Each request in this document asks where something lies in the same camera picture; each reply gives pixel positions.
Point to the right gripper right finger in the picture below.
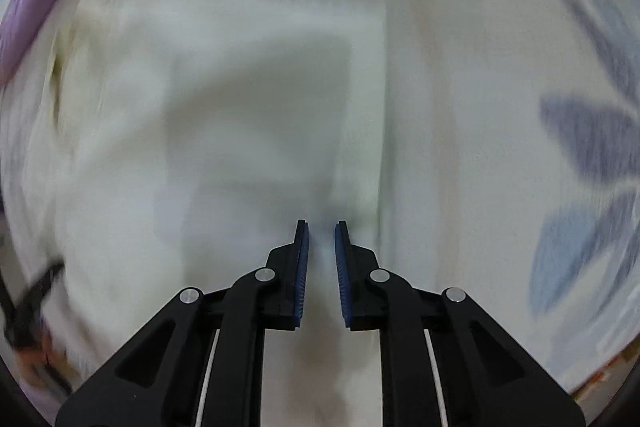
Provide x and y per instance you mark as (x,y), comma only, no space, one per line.
(444,360)

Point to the white button-up jacket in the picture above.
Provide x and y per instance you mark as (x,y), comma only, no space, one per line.
(157,144)

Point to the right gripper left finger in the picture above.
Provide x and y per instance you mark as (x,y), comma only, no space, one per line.
(198,361)

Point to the floral white bed sheet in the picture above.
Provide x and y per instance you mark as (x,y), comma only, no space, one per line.
(510,167)

